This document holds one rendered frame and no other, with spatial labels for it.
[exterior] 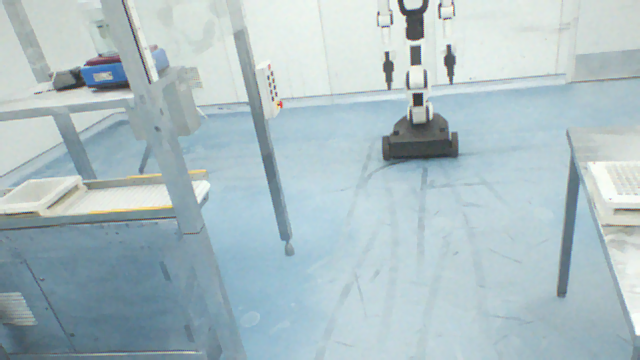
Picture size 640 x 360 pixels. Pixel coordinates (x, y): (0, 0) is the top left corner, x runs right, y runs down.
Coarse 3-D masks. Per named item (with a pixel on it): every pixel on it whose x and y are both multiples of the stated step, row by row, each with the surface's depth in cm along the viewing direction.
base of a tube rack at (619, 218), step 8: (592, 184) 137; (592, 192) 133; (600, 200) 129; (600, 208) 125; (600, 216) 124; (608, 216) 122; (616, 216) 121; (624, 216) 121; (632, 216) 120; (616, 224) 122; (624, 224) 121; (632, 224) 121
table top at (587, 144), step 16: (576, 128) 179; (592, 128) 177; (608, 128) 174; (624, 128) 172; (576, 144) 167; (592, 144) 165; (608, 144) 163; (624, 144) 161; (576, 160) 158; (592, 160) 155; (608, 160) 153; (624, 160) 151; (592, 208) 132; (608, 240) 117; (624, 240) 116; (608, 256) 113; (624, 256) 111; (624, 272) 106; (624, 288) 102; (624, 304) 99
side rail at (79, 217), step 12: (36, 216) 165; (48, 216) 163; (60, 216) 162; (72, 216) 162; (84, 216) 161; (96, 216) 160; (108, 216) 160; (120, 216) 159; (132, 216) 158; (144, 216) 158; (156, 216) 157
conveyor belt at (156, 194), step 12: (204, 180) 180; (96, 192) 185; (108, 192) 183; (120, 192) 181; (132, 192) 180; (144, 192) 178; (156, 192) 176; (204, 192) 175; (72, 204) 178; (84, 204) 176; (96, 204) 175; (108, 204) 173; (120, 204) 172; (132, 204) 170; (144, 204) 168; (156, 204) 167; (168, 204) 165; (168, 216) 159; (0, 228) 171
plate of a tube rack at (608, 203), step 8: (592, 168) 136; (600, 168) 135; (592, 176) 133; (600, 176) 131; (608, 176) 130; (616, 176) 130; (624, 176) 129; (600, 184) 128; (608, 184) 127; (600, 192) 124; (608, 192) 123; (616, 192) 123; (624, 192) 122; (632, 192) 122; (608, 200) 120; (616, 200) 120; (624, 200) 119; (632, 200) 119
